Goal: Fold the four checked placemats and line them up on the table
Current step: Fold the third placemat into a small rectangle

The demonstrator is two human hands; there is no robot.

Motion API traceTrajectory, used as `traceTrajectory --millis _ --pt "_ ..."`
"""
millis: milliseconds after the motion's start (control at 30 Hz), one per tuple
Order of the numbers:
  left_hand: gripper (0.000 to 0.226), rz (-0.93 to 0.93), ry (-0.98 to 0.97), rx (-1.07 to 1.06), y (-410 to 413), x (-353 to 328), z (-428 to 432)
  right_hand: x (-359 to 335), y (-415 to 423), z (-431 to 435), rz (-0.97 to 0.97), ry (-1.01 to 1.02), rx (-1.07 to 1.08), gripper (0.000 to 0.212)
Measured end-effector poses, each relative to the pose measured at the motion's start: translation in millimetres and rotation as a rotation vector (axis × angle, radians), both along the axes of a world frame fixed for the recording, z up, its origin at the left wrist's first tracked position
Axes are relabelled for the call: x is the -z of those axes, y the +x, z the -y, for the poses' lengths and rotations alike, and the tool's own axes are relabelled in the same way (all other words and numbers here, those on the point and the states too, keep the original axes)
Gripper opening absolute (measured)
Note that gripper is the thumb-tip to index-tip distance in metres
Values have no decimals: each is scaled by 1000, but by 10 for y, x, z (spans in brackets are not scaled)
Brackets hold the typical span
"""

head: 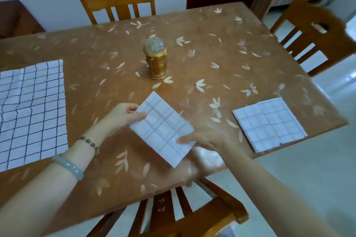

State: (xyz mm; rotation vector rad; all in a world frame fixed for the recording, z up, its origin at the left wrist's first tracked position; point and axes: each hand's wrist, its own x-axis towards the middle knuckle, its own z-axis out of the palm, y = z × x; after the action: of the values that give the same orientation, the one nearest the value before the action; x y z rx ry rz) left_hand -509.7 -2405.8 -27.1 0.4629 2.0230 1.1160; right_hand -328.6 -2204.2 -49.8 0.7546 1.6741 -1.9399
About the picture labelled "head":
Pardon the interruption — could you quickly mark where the person's left forearm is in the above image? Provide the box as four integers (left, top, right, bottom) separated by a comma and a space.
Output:
0, 126, 105, 237

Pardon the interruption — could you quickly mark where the person's right hand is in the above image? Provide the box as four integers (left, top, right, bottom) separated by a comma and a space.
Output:
176, 125, 227, 157

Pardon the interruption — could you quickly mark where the beaded bracelet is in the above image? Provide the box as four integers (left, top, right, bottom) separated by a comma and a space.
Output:
76, 135, 100, 156

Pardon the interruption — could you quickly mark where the large grid cloth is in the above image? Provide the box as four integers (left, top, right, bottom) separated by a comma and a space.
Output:
0, 59, 69, 173

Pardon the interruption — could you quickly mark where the person's right forearm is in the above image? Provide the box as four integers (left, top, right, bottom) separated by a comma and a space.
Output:
218, 142, 339, 237

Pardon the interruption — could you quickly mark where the checked placemat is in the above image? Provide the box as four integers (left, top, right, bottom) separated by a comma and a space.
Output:
232, 103, 281, 153

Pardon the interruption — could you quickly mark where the wooden dining table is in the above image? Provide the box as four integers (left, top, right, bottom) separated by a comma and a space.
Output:
0, 2, 350, 237

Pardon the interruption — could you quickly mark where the floral brown table cover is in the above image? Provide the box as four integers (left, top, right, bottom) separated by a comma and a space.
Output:
0, 2, 350, 234

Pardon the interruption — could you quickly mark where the person's left hand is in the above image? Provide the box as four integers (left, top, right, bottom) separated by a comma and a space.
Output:
92, 103, 148, 140

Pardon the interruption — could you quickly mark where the pale green jade bangle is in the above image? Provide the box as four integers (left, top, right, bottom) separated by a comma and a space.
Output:
52, 154, 84, 181

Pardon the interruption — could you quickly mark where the gold lantern lamp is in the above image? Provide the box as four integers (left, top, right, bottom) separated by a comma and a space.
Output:
143, 36, 167, 80

